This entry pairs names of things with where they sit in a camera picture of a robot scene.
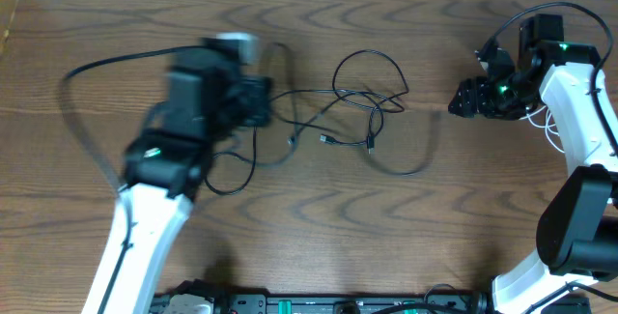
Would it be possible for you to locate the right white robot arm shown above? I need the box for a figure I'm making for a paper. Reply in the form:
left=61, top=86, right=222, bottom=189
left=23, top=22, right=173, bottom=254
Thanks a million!
left=448, top=7, right=617, bottom=313

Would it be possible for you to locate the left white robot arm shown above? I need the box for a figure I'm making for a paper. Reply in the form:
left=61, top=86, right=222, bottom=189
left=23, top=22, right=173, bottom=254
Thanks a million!
left=83, top=47, right=270, bottom=313

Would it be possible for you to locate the white usb cable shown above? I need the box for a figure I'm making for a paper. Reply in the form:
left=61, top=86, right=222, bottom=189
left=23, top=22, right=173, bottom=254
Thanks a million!
left=519, top=104, right=566, bottom=155

